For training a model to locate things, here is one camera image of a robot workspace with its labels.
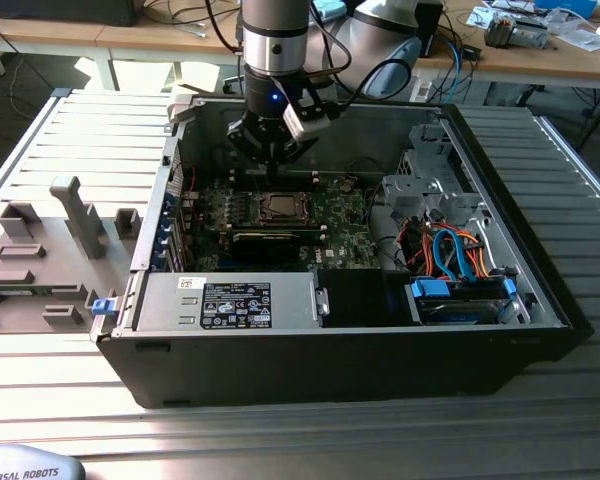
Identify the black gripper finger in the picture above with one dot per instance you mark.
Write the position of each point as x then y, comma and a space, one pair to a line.
302, 150
242, 137

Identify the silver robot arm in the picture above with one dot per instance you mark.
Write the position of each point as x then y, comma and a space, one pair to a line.
275, 30

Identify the RAM slot with white clip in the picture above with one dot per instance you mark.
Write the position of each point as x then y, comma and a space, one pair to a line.
310, 231
292, 183
292, 174

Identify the CPU socket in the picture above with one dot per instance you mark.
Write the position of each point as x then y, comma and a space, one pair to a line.
256, 210

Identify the dark CPU cooler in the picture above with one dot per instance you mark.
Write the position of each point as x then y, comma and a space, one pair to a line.
497, 35

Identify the round coin cell battery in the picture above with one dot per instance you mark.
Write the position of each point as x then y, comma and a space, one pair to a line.
348, 184

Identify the green motherboard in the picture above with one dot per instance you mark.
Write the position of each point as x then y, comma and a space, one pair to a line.
347, 222

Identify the small silver hex key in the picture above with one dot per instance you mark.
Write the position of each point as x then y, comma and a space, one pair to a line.
195, 32

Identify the black graphics card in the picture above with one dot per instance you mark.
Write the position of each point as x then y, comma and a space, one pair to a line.
265, 247

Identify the pale teal packet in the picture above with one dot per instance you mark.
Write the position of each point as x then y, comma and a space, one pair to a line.
330, 7

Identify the silver metal drive cage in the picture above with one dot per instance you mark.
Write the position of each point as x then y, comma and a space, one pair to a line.
420, 192

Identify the wooden desk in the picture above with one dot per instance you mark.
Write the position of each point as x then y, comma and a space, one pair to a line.
130, 37
530, 62

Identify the black plastic shroud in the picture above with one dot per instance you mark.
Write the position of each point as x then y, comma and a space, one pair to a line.
355, 300

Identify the grey power supply unit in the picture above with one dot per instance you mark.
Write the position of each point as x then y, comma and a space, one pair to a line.
170, 300

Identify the hard disk in blue carrier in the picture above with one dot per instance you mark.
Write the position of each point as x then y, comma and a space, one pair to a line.
430, 289

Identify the blue plastic case latch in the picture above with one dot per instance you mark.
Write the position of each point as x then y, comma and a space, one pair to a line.
104, 307

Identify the black PC case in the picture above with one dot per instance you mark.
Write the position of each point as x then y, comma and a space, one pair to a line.
305, 370

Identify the black computer tower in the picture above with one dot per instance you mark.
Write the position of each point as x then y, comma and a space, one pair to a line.
55, 12

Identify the white leaflet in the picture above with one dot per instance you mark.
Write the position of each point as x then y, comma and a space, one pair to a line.
480, 17

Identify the grey parts rack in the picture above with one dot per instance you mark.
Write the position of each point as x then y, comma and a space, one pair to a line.
55, 285

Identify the grey drive unit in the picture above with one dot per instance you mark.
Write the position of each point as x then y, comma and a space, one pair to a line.
530, 35

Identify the blue box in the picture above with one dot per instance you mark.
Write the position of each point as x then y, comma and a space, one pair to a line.
570, 7

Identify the clear plastic bag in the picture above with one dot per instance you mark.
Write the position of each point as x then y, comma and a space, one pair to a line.
585, 40

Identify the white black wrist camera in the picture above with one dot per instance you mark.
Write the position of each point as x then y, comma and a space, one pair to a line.
305, 122

